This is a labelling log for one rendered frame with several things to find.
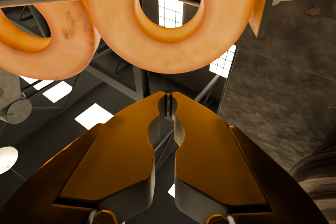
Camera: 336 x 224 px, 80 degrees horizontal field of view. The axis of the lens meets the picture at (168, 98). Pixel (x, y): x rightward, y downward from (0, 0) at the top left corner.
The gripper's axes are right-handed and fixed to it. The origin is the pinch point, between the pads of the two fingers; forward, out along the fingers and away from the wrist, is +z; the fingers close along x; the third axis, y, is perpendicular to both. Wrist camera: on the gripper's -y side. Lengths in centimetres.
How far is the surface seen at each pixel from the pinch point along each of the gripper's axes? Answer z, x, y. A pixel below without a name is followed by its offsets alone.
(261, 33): 7.2, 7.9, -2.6
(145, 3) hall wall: 918, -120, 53
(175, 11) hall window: 827, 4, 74
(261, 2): 7.4, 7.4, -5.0
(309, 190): 17.8, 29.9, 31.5
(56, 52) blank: 10.4, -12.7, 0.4
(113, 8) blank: 8.8, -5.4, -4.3
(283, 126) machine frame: 35, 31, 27
